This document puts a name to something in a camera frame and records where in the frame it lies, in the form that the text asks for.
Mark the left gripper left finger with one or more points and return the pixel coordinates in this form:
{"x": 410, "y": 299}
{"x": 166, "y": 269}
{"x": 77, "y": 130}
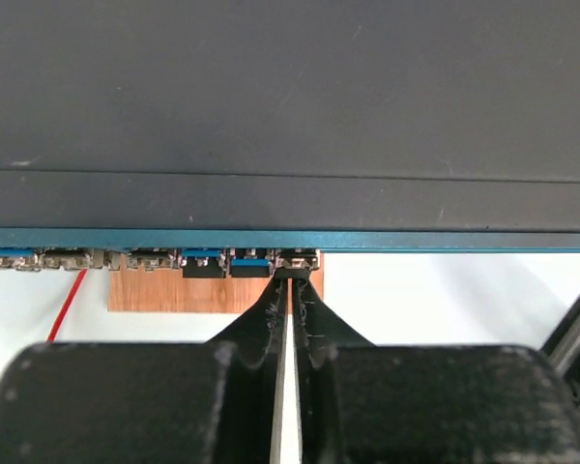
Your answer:
{"x": 92, "y": 402}

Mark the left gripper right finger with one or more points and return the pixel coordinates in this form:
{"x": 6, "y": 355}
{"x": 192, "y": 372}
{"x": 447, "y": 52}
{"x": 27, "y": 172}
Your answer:
{"x": 364, "y": 403}

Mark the silver SFP module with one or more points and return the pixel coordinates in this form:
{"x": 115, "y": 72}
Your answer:
{"x": 297, "y": 263}

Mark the wooden board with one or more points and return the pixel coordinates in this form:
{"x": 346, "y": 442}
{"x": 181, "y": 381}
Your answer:
{"x": 194, "y": 281}

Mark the black network switch blue front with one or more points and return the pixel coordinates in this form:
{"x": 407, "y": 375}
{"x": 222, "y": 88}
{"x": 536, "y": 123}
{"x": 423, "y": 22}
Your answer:
{"x": 375, "y": 126}

